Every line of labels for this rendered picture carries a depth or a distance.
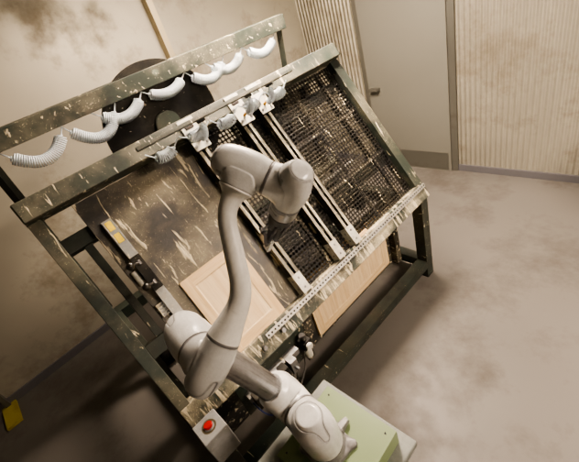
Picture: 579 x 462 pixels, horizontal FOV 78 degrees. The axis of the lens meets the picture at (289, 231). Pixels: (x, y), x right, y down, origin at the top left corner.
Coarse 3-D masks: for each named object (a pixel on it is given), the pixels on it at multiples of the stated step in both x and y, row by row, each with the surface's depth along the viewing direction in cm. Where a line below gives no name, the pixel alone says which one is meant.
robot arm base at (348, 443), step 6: (342, 420) 151; (348, 420) 151; (342, 426) 149; (342, 432) 147; (348, 438) 146; (348, 444) 144; (354, 444) 144; (300, 450) 149; (342, 450) 141; (348, 450) 143; (336, 456) 139; (342, 456) 141
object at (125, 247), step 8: (112, 232) 176; (120, 232) 177; (120, 248) 178; (128, 248) 177; (128, 256) 177; (160, 288) 180; (160, 296) 179; (168, 296) 180; (168, 304) 179; (176, 304) 181; (176, 312) 180
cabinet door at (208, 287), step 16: (208, 272) 193; (224, 272) 197; (256, 272) 205; (192, 288) 188; (208, 288) 192; (224, 288) 196; (256, 288) 203; (208, 304) 190; (224, 304) 194; (256, 304) 201; (272, 304) 205; (208, 320) 188; (256, 320) 199; (272, 320) 203; (256, 336) 197
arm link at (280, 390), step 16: (176, 320) 114; (192, 320) 113; (176, 336) 108; (176, 352) 107; (240, 352) 131; (240, 368) 126; (256, 368) 133; (240, 384) 131; (256, 384) 133; (272, 384) 140; (288, 384) 145; (272, 400) 142; (288, 400) 143
